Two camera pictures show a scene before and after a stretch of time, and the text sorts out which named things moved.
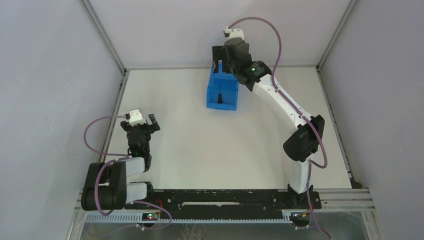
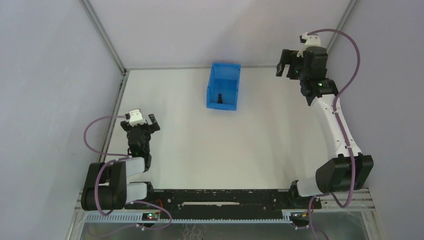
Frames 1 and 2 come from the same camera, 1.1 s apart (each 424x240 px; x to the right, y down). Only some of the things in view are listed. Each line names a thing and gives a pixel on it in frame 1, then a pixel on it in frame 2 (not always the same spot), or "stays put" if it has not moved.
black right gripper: [224, 55] to [291, 64]
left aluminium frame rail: [111, 49] stays put
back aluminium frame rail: [208, 67] stays put
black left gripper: [139, 127] stays put
